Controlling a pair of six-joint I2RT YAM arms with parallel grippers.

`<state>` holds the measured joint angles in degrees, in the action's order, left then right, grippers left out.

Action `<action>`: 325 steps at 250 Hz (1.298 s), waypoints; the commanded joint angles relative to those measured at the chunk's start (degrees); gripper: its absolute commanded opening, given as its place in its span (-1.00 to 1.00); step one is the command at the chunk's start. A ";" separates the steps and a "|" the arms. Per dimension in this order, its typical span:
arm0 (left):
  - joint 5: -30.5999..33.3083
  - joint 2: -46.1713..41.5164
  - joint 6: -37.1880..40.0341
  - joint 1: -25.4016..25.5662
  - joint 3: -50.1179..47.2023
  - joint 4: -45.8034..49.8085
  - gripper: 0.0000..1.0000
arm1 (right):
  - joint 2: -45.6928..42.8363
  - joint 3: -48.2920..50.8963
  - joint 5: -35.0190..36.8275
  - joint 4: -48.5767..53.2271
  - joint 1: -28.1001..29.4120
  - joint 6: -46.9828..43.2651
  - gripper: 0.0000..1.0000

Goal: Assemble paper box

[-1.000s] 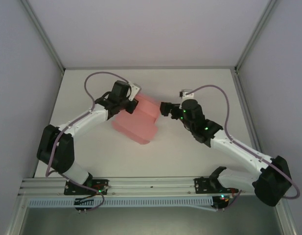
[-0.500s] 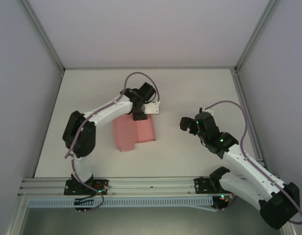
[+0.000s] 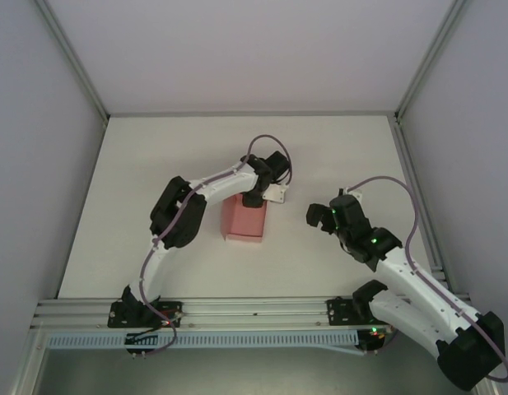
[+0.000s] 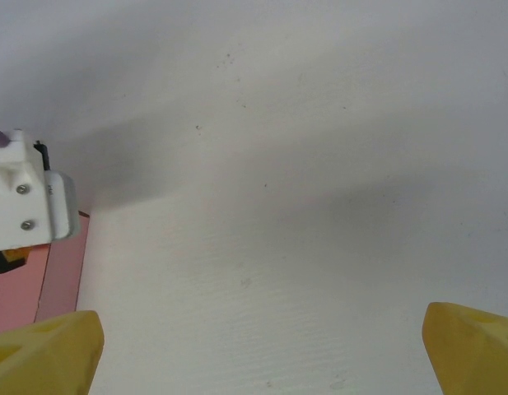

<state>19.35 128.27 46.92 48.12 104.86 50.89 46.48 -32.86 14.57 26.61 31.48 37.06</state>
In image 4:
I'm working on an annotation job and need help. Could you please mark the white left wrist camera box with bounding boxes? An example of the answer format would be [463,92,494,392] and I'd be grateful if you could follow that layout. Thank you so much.
[0,129,82,253]

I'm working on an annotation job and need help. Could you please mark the pink paper box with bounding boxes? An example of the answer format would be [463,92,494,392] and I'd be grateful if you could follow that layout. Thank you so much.
[0,211,92,334]

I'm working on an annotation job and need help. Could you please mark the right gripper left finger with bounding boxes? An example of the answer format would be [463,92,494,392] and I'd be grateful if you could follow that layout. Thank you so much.
[0,309,105,395]

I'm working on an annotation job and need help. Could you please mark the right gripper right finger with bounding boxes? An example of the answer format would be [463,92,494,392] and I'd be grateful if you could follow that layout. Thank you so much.
[421,300,508,395]

